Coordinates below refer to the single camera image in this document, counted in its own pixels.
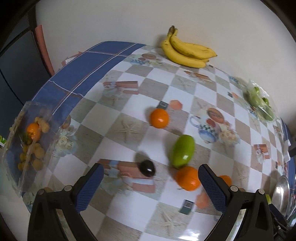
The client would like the dark cherry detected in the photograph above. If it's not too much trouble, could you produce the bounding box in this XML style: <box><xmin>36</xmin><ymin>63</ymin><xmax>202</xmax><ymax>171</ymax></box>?
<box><xmin>138</xmin><ymin>160</ymin><xmax>156</xmax><ymax>177</ymax></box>

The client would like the small orange mandarin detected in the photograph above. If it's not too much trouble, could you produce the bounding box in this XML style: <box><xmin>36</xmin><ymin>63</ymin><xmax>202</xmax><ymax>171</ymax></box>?
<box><xmin>149</xmin><ymin>108</ymin><xmax>170</xmax><ymax>128</ymax></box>

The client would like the clear box of green fruits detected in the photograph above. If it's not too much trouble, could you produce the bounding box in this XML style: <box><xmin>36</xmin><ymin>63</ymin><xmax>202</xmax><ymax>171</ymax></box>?
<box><xmin>243</xmin><ymin>80</ymin><xmax>276</xmax><ymax>122</ymax></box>

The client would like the silver metal bowl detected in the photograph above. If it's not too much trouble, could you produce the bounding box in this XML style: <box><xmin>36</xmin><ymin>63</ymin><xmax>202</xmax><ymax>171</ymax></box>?
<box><xmin>271</xmin><ymin>175</ymin><xmax>290</xmax><ymax>216</ymax></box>

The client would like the black charger on white dock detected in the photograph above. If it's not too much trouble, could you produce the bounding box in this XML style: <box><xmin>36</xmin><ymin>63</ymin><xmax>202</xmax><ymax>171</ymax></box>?
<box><xmin>283</xmin><ymin>137</ymin><xmax>295</xmax><ymax>163</ymax></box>

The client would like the checkered patterned tablecloth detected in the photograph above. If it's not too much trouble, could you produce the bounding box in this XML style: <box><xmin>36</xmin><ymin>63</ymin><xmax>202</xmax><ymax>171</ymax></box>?
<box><xmin>34</xmin><ymin>42</ymin><xmax>294</xmax><ymax>240</ymax></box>

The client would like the yellow banana bunch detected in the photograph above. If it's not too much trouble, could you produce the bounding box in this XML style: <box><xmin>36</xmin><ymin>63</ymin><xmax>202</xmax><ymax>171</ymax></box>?
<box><xmin>162</xmin><ymin>26</ymin><xmax>217</xmax><ymax>68</ymax></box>

